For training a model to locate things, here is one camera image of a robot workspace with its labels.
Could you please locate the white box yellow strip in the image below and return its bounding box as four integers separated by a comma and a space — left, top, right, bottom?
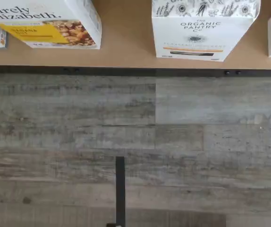
151, 0, 262, 62

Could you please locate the black low shelf beam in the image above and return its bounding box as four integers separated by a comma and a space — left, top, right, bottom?
0, 65, 271, 78

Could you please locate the wooden low shelf board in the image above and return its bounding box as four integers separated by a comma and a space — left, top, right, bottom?
0, 0, 271, 70

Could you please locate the purely elizabeth yellow granola box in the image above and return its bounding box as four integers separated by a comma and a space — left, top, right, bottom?
0, 0, 102, 50

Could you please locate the black floor bar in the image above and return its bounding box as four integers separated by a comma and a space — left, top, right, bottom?
106, 156, 126, 227

